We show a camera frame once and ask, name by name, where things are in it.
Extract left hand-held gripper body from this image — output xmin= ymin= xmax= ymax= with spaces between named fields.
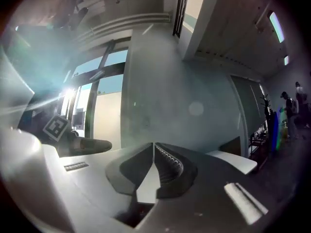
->
xmin=42 ymin=114 xmax=79 ymax=157

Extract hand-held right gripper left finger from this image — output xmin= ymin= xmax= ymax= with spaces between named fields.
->
xmin=0 ymin=127 xmax=156 ymax=233

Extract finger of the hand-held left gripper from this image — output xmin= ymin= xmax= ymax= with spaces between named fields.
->
xmin=72 ymin=137 xmax=113 ymax=153

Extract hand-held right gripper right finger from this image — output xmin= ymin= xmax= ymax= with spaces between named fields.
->
xmin=135 ymin=142 xmax=280 ymax=233

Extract black coat rack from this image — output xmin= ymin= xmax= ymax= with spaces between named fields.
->
xmin=259 ymin=93 xmax=273 ymax=142

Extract white ceiling ducts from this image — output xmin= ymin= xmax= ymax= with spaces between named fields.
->
xmin=72 ymin=12 xmax=172 ymax=51

